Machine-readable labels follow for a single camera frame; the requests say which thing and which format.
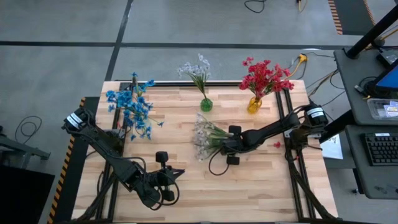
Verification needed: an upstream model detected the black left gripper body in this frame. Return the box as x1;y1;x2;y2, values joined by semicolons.
133;169;178;209

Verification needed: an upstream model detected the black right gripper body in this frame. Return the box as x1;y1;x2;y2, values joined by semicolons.
220;132;253;156

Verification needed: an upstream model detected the white artificial flower bunch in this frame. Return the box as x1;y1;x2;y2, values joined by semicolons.
177;53;212;102
192;112;234;162

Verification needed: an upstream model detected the yellow glass vase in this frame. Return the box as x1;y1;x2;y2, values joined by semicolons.
247;96;263;114

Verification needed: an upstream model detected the green glass vase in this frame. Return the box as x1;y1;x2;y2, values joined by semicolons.
200;98;214;113

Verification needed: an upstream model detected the hazard-striped black platform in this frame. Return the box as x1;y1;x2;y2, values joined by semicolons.
46;96;101;224

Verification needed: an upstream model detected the white paper sheet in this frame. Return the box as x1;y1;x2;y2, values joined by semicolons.
319;133;344;161

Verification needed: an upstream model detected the grey desk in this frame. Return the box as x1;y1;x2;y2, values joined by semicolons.
344;124;398;200
333;46;398;126

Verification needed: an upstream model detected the black floor box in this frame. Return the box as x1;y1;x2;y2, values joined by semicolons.
0;164;56;224

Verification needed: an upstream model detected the grey metal stand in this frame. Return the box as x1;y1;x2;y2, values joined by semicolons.
0;125;52;170

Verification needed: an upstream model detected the black keyboard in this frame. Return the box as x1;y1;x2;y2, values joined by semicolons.
363;133;398;167

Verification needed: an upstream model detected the clear plastic box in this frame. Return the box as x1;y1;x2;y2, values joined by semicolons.
366;98;398;121

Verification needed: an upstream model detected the blue-screen monitor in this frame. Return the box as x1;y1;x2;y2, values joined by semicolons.
372;63;398;91

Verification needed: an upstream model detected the hazard-striped floor mat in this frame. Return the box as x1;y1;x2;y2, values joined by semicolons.
327;0;377;36

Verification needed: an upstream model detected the black diagonal pole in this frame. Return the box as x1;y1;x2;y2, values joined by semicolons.
346;5;398;59

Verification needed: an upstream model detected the small black device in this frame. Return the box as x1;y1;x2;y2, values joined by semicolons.
375;49;398;65

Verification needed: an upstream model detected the yellow power plug cable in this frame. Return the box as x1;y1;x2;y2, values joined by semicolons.
281;53;309;81

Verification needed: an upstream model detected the black floor cable bundle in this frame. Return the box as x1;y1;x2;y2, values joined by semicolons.
306;51;348;110

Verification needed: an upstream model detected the black floor cable loop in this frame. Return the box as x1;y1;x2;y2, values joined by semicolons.
243;0;267;14

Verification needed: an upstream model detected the thin black floor cable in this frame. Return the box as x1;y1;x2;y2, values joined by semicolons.
14;115;43;144

